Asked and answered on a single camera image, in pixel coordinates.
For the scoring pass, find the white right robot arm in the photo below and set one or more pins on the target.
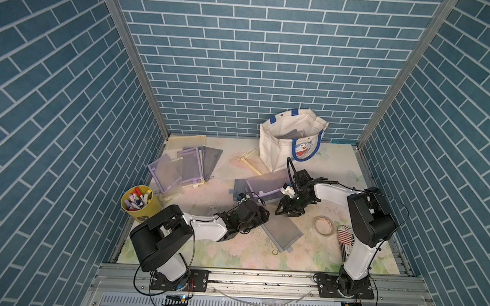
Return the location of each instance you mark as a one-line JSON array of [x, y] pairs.
[[371, 222]]

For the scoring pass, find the purple mesh pouch upright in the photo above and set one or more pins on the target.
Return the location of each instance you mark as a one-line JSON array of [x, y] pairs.
[[192, 171]]

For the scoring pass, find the clear tape roll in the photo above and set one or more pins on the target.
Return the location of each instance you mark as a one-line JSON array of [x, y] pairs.
[[323, 226]]

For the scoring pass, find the yellow mesh pouch by bag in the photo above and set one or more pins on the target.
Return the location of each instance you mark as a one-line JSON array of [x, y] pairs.
[[253, 161]]

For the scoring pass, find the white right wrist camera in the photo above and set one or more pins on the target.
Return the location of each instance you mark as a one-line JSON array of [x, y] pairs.
[[288, 191]]

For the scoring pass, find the white canvas Doraemon tote bag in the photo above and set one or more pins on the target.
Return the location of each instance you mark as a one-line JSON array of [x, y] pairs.
[[274, 151]]

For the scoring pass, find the yellow cup of markers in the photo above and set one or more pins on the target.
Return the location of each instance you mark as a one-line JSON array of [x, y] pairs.
[[140, 203]]

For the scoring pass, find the aluminium corner frame post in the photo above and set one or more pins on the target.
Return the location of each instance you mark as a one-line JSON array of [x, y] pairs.
[[441, 13]]

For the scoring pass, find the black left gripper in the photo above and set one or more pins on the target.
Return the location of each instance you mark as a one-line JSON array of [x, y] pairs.
[[259, 217]]

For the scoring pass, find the aluminium front rail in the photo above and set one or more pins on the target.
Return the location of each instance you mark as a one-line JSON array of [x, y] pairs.
[[400, 290]]

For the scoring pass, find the striped tape roll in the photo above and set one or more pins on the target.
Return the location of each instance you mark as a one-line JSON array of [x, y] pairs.
[[345, 238]]

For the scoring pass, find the grey purple mesh pouch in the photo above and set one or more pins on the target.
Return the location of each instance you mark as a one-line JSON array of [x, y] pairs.
[[267, 187]]

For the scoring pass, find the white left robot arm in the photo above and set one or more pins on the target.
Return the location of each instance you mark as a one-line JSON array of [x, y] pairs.
[[157, 241]]

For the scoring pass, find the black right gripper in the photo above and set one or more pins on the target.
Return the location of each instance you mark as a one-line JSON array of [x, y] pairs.
[[286, 206]]

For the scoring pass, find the left aluminium corner post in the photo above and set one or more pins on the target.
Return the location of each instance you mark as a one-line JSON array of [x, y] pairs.
[[121, 25]]

